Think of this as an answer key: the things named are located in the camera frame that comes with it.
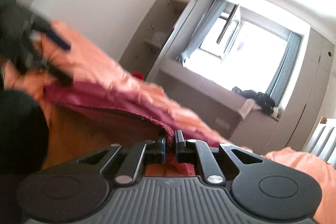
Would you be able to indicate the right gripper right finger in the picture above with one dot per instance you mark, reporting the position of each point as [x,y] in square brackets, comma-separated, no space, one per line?
[198,153]

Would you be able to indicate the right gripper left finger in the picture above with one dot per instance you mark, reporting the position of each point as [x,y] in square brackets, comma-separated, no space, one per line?
[140,155]

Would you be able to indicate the dark red garment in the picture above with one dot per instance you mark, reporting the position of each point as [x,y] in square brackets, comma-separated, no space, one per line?
[148,104]

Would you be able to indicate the pile of dark clothes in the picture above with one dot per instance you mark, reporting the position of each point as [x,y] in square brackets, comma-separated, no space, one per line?
[266,103]

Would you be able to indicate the grey window bench cabinet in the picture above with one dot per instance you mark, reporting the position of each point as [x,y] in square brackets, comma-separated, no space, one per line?
[221,109]

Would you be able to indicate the white cloth hanging off ledge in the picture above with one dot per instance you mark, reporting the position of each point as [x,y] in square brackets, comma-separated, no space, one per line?
[248,106]

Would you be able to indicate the red object behind bed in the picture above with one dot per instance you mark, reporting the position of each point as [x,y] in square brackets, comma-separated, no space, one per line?
[138,75]

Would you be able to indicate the orange bed duvet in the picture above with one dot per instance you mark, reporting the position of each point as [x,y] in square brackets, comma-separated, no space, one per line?
[72,134]

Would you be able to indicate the right grey-blue curtain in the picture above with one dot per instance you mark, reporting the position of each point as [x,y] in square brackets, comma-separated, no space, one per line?
[283,73]

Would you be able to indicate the grey-blue curtain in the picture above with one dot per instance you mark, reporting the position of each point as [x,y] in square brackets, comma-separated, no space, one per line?
[283,73]
[203,28]

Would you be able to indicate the tall grey right wardrobe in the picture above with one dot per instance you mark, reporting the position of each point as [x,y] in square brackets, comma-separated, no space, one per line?
[306,99]

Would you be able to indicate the window with open pane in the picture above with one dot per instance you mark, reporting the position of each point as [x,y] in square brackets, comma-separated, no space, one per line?
[252,67]

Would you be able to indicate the purple garment outside window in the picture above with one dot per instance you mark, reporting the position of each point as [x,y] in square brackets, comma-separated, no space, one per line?
[240,46]

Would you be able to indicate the grey open wardrobe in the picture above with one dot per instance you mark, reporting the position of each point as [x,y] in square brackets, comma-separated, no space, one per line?
[155,35]

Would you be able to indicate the grey padded headboard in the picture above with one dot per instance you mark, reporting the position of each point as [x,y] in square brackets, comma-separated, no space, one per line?
[322,142]

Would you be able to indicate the left grey-blue curtain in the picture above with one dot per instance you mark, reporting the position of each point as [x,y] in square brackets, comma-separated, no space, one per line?
[203,28]

